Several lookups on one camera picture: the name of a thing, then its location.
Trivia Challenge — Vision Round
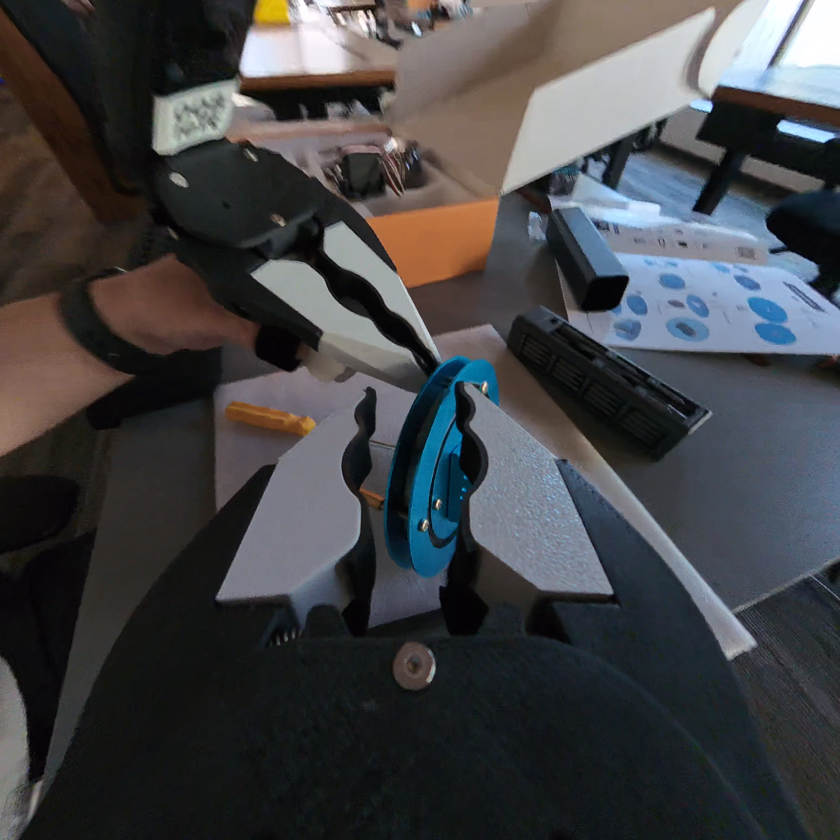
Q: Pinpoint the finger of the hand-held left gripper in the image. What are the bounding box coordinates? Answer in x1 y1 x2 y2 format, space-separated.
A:
251 258 432 395
320 220 443 370

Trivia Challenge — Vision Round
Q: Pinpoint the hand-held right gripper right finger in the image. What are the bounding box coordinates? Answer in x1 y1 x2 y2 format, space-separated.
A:
438 381 616 636

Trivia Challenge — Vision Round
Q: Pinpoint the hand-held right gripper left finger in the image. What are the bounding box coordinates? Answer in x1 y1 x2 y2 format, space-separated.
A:
215 387 380 634

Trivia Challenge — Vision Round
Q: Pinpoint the blue round metal plate assembly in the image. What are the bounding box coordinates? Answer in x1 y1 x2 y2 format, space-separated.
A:
360 357 501 578

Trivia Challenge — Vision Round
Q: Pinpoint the person's left forearm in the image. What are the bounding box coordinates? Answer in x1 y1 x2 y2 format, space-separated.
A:
0 294 129 458

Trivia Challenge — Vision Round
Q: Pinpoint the black-legged wooden desk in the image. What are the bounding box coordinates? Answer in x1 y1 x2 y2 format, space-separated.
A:
692 66 840 217

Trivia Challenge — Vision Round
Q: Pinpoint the person's left hand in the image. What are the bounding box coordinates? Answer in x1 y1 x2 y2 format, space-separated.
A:
97 253 262 357

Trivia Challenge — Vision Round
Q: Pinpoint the open cardboard box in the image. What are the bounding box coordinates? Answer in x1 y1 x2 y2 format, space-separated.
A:
226 0 772 290

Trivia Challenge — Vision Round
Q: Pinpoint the white foam sheet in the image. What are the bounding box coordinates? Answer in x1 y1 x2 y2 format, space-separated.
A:
213 323 757 660

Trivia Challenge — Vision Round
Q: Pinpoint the yellow plastic pry tool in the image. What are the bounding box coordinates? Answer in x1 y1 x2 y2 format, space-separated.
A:
225 402 317 437

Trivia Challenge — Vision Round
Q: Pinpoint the white-top table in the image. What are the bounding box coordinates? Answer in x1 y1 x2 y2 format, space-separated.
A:
238 20 403 120

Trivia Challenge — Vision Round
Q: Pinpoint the black screwdriver bit tray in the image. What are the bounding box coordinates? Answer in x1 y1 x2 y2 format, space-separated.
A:
507 305 711 462

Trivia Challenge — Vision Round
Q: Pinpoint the black wristband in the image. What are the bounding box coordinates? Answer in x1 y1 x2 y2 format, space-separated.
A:
59 268 166 376

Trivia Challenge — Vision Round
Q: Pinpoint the black bit case sleeve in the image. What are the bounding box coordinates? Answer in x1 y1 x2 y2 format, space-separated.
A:
545 206 631 312

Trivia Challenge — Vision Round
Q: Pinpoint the blue printed instruction sheet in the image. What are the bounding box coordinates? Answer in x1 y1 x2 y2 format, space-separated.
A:
556 252 840 357

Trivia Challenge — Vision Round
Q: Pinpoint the white printed leaflet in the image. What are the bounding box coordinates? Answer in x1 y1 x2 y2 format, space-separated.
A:
591 213 770 265

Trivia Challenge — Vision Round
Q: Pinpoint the person's white trouser leg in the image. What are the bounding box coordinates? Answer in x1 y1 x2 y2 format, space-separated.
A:
0 656 37 837

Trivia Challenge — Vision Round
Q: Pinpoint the black office stool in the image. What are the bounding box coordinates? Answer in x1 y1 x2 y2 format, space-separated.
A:
764 189 840 298

